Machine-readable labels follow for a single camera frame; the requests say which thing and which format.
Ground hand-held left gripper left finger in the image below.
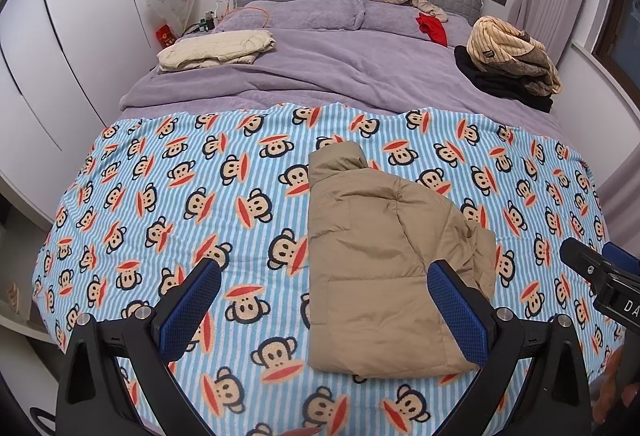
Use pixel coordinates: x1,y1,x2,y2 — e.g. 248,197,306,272
55,257,222,436

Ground orange brown blurry object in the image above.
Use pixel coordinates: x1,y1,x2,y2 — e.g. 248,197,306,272
594,348,627,423

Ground purple duvet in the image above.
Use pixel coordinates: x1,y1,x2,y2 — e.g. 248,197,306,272
119,28,561,129

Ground black cable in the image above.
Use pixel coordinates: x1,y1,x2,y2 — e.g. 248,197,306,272
30,408,57,436

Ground tan puffer jacket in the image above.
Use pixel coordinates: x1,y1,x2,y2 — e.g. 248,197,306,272
306,141,497,379

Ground brown garment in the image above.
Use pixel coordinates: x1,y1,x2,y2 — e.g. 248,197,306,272
492,33,562,96

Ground dark framed window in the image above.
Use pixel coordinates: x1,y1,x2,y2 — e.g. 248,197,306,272
592,0,640,86

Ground monkey printed striped blanket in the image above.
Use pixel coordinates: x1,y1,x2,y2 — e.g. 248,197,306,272
32,103,626,436

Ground beige crumpled cloth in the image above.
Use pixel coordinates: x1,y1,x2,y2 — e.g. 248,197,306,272
412,0,449,22

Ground white wardrobe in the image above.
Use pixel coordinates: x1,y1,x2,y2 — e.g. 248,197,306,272
0,0,236,227

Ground black garment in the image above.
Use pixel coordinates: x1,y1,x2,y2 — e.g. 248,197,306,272
453,44,555,113

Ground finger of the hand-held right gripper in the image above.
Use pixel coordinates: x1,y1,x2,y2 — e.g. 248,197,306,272
559,238,614,297
602,242,640,275

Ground orange cable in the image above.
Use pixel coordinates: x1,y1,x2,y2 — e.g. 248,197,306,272
215,0,272,29

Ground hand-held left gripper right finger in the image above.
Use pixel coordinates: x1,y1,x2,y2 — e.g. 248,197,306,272
427,260,593,436

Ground cream folded garment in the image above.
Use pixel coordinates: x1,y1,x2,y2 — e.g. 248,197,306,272
156,30,277,74

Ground red cloth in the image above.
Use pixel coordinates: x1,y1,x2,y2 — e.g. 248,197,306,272
415,12,448,47

